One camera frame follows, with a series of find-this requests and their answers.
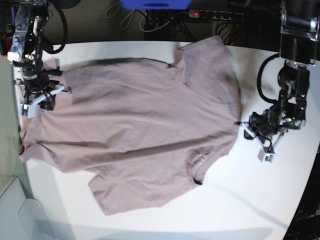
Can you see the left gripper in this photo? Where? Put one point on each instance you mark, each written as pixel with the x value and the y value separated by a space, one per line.
pixel 265 125

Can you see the black power strip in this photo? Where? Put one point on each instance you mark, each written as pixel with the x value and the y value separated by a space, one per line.
pixel 216 15

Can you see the red black clamp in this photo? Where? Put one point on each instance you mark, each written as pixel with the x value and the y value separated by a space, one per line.
pixel 5 43

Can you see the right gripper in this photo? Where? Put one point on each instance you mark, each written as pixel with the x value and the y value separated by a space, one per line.
pixel 40 90

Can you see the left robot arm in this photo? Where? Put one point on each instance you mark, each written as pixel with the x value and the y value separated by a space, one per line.
pixel 299 33

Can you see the pink t-shirt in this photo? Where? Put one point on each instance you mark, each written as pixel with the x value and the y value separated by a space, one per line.
pixel 148 130

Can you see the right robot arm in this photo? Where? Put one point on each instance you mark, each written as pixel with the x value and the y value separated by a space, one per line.
pixel 26 51

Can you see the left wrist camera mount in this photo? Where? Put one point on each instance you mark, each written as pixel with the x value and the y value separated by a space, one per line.
pixel 267 146

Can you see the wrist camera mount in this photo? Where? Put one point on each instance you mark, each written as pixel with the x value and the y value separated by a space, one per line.
pixel 29 67
pixel 267 146

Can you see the blue box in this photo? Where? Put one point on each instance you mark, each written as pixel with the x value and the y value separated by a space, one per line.
pixel 155 4

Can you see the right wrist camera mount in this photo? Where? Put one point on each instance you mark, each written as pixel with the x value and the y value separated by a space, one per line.
pixel 29 67

